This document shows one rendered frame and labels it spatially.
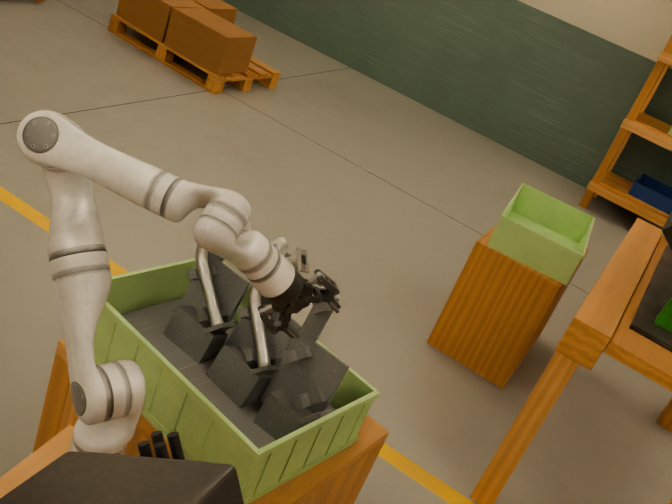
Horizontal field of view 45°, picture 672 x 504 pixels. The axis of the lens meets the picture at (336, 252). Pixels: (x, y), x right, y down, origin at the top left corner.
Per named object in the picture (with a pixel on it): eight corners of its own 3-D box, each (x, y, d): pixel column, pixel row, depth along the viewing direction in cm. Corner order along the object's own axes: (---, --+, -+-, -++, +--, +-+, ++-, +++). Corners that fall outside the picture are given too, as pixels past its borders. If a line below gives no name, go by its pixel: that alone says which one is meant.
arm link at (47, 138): (175, 166, 126) (188, 175, 134) (27, 96, 128) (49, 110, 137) (149, 219, 126) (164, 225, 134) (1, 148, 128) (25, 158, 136)
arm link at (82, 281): (39, 266, 132) (93, 259, 138) (70, 429, 130) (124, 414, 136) (59, 254, 125) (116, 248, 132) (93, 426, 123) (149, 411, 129)
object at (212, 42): (107, 30, 657) (118, -24, 637) (176, 30, 723) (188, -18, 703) (212, 94, 613) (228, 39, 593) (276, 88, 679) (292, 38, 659)
